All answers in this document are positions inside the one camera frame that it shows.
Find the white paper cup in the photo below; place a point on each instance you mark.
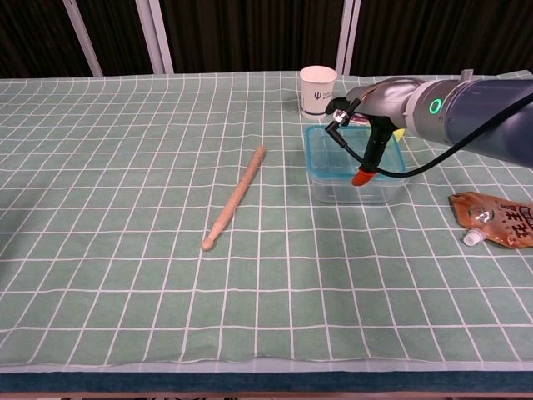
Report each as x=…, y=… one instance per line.
x=315, y=93

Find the postcard with building photo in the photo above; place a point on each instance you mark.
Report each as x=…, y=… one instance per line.
x=360, y=121

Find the orange sauce pouch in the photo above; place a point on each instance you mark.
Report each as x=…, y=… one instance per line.
x=499, y=221

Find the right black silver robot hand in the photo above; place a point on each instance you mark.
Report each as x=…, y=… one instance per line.
x=385, y=98

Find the black pleated curtain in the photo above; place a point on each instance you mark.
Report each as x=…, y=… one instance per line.
x=250, y=33

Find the teal container lid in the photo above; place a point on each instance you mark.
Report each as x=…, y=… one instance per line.
x=333, y=154

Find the dark blue-grey fabric strip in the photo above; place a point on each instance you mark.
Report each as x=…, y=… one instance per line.
x=208, y=381

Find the wooden stick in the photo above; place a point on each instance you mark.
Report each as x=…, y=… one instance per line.
x=237, y=196

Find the yellow tennis ball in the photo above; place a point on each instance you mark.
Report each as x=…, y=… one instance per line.
x=399, y=134

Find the clear plastic container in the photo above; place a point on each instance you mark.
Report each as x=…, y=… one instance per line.
x=341, y=191

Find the white metal post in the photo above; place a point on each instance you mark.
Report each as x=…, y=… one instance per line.
x=156, y=37
x=83, y=37
x=349, y=37

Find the green checkered tablecloth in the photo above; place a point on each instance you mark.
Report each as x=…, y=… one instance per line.
x=145, y=208

